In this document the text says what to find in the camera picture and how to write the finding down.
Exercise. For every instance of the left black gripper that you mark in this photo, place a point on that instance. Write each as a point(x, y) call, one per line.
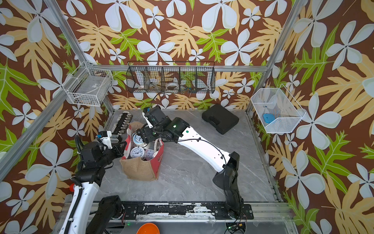
point(119, 150)

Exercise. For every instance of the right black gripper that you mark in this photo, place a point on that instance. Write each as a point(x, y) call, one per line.
point(147, 134)

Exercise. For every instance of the beige twin-bell alarm clock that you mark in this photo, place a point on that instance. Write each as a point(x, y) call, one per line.
point(138, 141)

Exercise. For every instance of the white round alarm clock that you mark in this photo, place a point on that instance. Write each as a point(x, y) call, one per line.
point(137, 152)

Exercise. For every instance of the red burlap canvas bag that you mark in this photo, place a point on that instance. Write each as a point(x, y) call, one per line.
point(138, 169)

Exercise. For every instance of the pink twin-bell alarm clock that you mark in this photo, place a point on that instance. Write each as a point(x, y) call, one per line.
point(149, 154)

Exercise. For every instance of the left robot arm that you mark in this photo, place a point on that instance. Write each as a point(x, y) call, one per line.
point(87, 183)

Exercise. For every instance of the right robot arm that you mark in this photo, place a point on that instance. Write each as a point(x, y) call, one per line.
point(179, 131)

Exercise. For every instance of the red emergency button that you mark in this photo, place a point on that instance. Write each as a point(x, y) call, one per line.
point(71, 188)

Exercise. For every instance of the black socket set holder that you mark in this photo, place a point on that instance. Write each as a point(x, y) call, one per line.
point(121, 124)

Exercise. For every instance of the black plastic tool case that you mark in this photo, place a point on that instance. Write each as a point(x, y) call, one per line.
point(220, 118)

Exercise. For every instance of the orange bowl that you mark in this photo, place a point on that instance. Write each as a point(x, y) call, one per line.
point(148, 228)

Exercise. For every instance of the blue object in basket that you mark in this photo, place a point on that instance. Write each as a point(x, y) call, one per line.
point(269, 118)

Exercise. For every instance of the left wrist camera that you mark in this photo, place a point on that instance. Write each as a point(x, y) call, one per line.
point(105, 138)

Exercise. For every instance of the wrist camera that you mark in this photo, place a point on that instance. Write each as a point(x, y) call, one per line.
point(145, 116)
point(105, 138)

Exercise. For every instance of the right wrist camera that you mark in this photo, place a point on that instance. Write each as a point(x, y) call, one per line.
point(145, 116)

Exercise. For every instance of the black wire basket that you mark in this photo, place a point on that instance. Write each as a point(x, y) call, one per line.
point(171, 77)

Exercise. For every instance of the black mounting rail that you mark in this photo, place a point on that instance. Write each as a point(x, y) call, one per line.
point(185, 211)

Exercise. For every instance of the white wire basket left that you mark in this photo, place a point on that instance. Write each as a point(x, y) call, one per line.
point(88, 85)

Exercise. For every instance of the white wire basket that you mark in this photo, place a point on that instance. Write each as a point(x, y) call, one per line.
point(281, 103)
point(88, 85)

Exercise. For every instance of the white wire basket right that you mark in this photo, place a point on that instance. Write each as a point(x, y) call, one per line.
point(281, 103)

